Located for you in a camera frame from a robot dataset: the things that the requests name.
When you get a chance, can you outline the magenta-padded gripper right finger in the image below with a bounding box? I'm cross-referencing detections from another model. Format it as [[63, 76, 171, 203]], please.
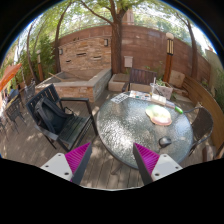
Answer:
[[132, 142, 184, 186]]

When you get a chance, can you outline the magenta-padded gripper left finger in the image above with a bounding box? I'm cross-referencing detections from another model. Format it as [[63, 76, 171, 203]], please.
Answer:
[[40, 142, 93, 186]]

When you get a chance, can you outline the grey and black computer mouse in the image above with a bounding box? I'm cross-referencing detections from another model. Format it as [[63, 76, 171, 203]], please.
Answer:
[[158, 136, 173, 149]]

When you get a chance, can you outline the pale round mouse pad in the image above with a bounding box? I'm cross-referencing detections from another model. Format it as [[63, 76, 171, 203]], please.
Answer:
[[145, 104, 173, 127]]

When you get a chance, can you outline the dark slatted metal armchair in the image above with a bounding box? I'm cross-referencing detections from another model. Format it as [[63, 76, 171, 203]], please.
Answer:
[[25, 83, 99, 153]]

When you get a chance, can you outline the black backpack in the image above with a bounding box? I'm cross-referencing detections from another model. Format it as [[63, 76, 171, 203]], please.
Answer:
[[34, 97, 76, 134]]

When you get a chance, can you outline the small blue and white booklet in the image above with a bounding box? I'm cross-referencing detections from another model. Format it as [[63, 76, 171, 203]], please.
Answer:
[[165, 99, 176, 110]]

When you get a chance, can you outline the open white book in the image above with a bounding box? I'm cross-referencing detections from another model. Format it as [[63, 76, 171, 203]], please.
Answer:
[[151, 94, 167, 106]]

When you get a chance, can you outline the dark wicker chair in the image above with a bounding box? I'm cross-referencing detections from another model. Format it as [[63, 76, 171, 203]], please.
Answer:
[[184, 105, 214, 157]]

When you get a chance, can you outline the white number sign plate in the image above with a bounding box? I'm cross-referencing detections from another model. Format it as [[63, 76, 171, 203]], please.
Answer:
[[110, 92, 130, 104]]

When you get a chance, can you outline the raised stone basin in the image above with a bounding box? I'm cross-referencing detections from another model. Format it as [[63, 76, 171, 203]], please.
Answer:
[[34, 68, 113, 103]]

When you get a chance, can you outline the white planter box with plant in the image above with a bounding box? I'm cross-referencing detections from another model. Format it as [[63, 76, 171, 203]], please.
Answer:
[[155, 79, 174, 100]]

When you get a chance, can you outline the brown slatted wooden chair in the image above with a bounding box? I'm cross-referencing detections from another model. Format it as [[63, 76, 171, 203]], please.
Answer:
[[122, 68, 158, 93]]

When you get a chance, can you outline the curved wooden bench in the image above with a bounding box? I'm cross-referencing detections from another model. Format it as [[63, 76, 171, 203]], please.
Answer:
[[181, 75, 224, 148]]

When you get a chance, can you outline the slender tree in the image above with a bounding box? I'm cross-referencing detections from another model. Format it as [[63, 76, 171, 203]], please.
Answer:
[[54, 6, 73, 74], [176, 13, 200, 81]]

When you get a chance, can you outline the orange canopy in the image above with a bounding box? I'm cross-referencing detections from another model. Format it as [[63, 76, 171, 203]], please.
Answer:
[[0, 63, 23, 93]]

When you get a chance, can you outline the large tree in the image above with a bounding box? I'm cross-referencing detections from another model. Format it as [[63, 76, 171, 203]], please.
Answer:
[[79, 0, 134, 75]]

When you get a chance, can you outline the tall wooden lamp post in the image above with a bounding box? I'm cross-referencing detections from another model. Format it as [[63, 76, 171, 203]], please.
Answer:
[[163, 32, 175, 84]]

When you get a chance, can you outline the grey wall-mounted box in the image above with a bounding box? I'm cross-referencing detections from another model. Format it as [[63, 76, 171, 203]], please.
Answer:
[[123, 55, 134, 69]]

